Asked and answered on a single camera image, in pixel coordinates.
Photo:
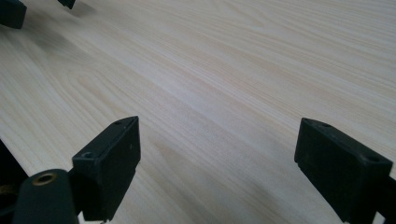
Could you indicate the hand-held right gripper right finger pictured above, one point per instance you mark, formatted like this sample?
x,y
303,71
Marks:
x,y
339,169

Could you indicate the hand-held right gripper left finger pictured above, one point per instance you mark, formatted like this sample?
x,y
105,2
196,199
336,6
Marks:
x,y
107,169

